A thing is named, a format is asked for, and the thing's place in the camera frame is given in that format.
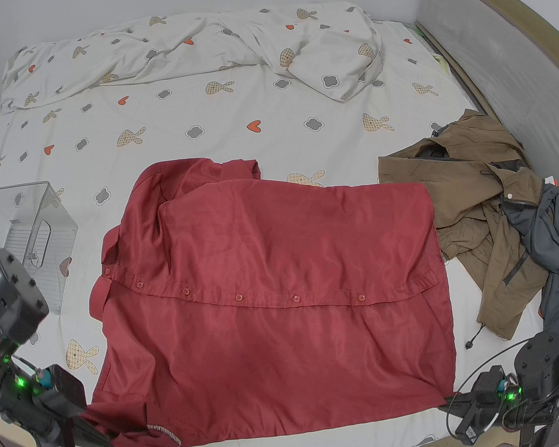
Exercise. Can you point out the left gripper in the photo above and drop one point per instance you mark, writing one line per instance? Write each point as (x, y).
(28, 419)

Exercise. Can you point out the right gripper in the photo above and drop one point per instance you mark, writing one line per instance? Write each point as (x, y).
(535, 417)

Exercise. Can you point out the red shirt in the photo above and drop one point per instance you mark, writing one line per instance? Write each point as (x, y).
(284, 273)

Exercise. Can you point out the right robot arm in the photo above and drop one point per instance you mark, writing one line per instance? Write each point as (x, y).
(540, 359)

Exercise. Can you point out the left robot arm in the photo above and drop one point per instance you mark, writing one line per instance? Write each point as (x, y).
(9, 291)

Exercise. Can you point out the clear plastic box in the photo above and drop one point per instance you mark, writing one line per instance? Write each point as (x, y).
(37, 249)

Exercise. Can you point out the grey garment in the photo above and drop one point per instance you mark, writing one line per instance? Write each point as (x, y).
(545, 235)

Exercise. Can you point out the brown jacket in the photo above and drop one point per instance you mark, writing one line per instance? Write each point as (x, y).
(466, 175)

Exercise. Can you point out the bed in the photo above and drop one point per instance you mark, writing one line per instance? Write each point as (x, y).
(261, 124)

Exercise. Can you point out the white printed quilt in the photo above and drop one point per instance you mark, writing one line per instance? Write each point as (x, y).
(167, 49)

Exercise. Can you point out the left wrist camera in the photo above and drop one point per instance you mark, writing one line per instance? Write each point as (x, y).
(65, 389)

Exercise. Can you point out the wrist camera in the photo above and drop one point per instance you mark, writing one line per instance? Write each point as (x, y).
(65, 389)
(489, 380)

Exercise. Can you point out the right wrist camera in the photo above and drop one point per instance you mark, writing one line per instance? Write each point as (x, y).
(489, 380)

